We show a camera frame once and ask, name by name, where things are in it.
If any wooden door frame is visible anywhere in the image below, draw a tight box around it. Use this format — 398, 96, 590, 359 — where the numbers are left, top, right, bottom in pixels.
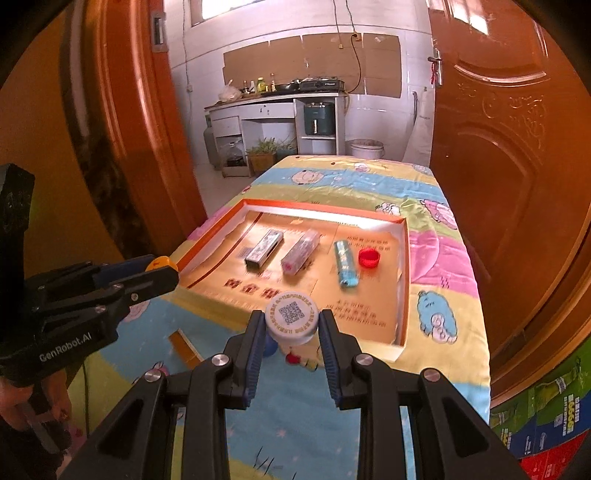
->
60, 0, 208, 259

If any clear glitter lighter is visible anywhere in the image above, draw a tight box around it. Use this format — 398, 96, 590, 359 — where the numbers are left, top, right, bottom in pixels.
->
281, 229, 320, 275

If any black wall cable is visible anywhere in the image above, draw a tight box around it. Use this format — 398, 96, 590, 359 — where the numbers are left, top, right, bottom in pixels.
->
333, 0, 364, 93

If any shallow cardboard box lid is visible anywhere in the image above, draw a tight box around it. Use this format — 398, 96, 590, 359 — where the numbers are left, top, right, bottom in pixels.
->
173, 198, 409, 363

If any black gas stove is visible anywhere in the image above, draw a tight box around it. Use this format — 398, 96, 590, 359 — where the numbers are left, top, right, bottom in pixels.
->
298, 78, 346, 92

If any teal floral lighter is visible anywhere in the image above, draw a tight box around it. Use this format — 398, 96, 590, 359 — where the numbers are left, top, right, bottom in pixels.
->
333, 240, 360, 289

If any white bottle cap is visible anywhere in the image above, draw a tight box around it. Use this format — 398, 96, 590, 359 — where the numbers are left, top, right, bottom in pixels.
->
264, 291, 319, 344

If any printed cartoon blanket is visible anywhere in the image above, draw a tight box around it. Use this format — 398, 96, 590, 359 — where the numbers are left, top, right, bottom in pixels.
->
83, 154, 491, 480

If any orange opaque bottle cap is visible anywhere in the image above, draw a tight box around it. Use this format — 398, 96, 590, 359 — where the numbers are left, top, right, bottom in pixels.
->
144, 256, 178, 273

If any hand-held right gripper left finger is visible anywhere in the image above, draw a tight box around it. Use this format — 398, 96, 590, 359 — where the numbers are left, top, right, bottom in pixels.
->
85, 311, 269, 480

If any person's left hand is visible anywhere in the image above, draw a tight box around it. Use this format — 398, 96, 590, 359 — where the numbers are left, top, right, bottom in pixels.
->
0, 369, 75, 432

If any window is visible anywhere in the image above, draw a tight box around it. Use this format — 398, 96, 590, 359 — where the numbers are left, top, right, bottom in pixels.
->
191, 0, 259, 20

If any gold rectangular lighter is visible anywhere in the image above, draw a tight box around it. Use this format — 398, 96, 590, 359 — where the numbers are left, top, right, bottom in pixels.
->
167, 329, 204, 365

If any cardboard wall panel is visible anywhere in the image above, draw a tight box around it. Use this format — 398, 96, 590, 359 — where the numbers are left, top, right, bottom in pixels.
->
223, 33, 402, 99

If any carved wooden door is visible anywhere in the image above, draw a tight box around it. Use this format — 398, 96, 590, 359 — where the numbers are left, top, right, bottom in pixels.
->
427, 0, 591, 398

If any green air fryer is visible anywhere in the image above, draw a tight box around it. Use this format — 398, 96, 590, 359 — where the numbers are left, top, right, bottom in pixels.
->
303, 102, 335, 137

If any white plastic bucket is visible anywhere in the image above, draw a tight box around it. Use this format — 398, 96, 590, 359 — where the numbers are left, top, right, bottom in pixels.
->
350, 139, 385, 160

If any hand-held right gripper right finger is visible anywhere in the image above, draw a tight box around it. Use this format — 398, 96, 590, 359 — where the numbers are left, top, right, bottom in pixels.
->
318, 310, 527, 480

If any red carton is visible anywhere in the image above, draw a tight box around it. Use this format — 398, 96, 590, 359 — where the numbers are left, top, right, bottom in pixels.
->
522, 429, 591, 476

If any white Hello Kitty box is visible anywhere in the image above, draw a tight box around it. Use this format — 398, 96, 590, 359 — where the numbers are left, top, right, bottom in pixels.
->
245, 229, 284, 268

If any person's left forearm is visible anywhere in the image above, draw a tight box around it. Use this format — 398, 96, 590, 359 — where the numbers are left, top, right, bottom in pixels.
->
0, 415, 88, 480

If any grey gas cylinder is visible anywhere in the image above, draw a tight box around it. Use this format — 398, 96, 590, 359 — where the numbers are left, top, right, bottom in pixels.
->
203, 115, 222, 171

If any white leaning plastic sheet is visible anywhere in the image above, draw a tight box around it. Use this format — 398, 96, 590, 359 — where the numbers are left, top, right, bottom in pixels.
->
406, 90, 432, 162

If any white kitchen counter cabinet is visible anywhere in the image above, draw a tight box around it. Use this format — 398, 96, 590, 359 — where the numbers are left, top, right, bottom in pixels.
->
204, 90, 349, 169

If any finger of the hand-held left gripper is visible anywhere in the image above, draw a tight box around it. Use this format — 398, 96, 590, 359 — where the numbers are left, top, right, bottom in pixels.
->
28, 255, 157, 305
41, 267, 180, 337

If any metal door handle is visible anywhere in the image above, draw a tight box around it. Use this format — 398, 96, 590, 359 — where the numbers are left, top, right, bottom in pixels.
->
427, 50, 443, 86

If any glass jug in crate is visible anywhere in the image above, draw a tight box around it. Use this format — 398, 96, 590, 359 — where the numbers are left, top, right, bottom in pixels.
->
222, 141, 252, 178

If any potted plant brown planter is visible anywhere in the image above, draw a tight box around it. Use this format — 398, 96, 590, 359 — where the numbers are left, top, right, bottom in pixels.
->
247, 138, 278, 176

